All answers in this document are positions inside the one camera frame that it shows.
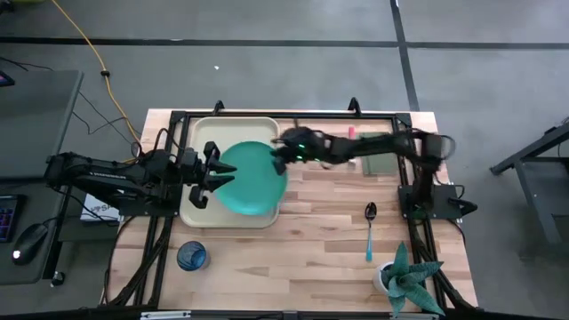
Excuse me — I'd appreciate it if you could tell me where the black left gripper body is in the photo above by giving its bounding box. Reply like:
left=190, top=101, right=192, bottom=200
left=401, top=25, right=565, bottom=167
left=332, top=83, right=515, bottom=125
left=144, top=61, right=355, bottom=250
left=177, top=140, right=223, bottom=210

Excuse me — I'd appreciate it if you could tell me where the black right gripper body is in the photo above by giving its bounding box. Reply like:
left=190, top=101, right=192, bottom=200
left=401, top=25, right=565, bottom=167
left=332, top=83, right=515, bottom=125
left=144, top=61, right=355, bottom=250
left=277, top=126, right=333, bottom=164

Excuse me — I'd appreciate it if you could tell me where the teal round plate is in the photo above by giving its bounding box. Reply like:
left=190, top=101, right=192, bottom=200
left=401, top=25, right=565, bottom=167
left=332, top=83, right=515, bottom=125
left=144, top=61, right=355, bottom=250
left=214, top=140, right=290, bottom=218

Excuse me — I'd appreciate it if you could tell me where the beige plastic tray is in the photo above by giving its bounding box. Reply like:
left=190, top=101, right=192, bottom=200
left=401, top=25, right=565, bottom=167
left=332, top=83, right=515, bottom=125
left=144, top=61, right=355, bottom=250
left=179, top=116, right=282, bottom=229

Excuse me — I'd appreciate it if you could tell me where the fork with pink handle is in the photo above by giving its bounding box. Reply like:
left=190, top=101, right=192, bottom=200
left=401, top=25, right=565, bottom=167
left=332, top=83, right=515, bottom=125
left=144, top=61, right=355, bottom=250
left=348, top=125, right=358, bottom=171

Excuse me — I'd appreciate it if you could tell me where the blue ribbed cup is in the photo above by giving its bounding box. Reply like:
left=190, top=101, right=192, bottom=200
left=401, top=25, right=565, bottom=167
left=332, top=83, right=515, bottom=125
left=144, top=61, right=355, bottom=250
left=176, top=240, right=212, bottom=273

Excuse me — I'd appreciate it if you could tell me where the spoon with blue handle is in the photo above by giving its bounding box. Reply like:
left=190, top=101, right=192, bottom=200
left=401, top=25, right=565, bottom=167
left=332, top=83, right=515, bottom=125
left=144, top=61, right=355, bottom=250
left=364, top=201, right=379, bottom=263

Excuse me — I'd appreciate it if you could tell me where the green notebook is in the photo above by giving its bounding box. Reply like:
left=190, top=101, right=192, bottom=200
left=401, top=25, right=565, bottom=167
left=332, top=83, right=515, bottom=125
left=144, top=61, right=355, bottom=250
left=358, top=132, right=400, bottom=177

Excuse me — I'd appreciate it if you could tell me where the white printed box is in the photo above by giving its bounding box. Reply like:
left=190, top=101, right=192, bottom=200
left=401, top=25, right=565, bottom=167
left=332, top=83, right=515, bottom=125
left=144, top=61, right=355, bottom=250
left=79, top=193, right=122, bottom=222

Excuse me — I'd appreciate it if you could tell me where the green plant in white pot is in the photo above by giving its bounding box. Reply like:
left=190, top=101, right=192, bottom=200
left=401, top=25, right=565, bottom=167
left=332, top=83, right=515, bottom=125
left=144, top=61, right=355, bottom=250
left=372, top=241, right=446, bottom=318

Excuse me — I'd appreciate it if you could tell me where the grey desk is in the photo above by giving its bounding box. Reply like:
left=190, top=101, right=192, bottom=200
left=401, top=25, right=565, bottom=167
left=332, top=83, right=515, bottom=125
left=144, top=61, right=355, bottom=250
left=0, top=68, right=85, bottom=286

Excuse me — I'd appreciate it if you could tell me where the black computer mouse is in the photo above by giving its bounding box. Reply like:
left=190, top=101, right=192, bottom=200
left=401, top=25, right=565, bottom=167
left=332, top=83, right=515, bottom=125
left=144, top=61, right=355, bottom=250
left=11, top=222, right=50, bottom=268

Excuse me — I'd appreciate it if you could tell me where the black backlit keyboard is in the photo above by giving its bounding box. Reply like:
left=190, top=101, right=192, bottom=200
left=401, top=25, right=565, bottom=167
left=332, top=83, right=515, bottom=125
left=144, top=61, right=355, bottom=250
left=0, top=194, right=26, bottom=244

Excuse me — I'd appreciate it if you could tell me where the dark metal side table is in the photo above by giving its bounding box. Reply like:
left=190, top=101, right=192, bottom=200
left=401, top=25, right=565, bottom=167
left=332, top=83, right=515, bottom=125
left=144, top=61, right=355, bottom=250
left=488, top=117, right=569, bottom=260

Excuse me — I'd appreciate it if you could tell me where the black metal table frame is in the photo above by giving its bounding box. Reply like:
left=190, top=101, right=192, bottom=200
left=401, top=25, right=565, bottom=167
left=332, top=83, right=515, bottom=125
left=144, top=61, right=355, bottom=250
left=100, top=108, right=479, bottom=313

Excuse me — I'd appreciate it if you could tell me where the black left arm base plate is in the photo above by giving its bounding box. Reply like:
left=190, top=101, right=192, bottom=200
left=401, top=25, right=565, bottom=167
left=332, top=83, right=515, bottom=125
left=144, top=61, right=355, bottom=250
left=117, top=195, right=180, bottom=219

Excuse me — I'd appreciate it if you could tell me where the thin black floor cable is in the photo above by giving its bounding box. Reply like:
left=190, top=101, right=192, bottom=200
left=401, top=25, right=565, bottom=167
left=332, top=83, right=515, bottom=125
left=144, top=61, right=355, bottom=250
left=0, top=55, right=140, bottom=148

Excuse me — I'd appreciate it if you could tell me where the silver metal bracket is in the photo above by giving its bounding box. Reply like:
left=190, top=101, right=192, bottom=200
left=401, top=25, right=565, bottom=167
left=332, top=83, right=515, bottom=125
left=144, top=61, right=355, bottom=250
left=139, top=310, right=193, bottom=320

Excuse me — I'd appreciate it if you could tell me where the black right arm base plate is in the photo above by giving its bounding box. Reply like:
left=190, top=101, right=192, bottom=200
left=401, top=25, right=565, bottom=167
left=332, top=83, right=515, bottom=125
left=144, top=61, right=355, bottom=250
left=397, top=183, right=464, bottom=220

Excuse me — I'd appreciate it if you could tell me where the yellow cable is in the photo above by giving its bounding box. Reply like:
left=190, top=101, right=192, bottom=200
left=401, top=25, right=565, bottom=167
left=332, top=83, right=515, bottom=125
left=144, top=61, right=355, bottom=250
left=50, top=0, right=143, bottom=144

